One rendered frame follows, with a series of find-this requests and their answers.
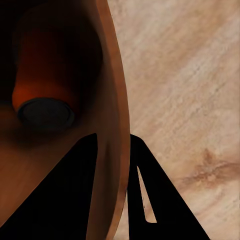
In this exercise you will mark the trash can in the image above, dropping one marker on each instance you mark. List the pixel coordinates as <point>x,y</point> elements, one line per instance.
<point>28,156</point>

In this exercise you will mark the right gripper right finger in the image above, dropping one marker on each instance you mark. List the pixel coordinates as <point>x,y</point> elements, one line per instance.
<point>175,221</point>

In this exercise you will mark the can of soda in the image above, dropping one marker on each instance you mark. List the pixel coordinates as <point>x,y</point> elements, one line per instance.
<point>47,92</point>

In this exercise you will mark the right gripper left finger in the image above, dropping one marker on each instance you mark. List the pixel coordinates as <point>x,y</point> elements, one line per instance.
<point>58,208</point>

